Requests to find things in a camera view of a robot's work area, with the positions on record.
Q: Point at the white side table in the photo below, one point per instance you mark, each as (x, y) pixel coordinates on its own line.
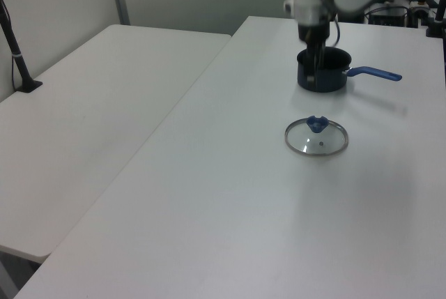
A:
(87, 121)

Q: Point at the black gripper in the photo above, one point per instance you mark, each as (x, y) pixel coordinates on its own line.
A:
(313, 32)

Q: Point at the black electronics box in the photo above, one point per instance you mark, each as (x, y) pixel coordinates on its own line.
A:
(386, 16)

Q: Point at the black camera stand pole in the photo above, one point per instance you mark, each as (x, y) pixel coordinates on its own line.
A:
(439, 6)
(17, 58)

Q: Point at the glass lid with blue knob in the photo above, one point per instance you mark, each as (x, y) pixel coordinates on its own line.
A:
(317, 138)

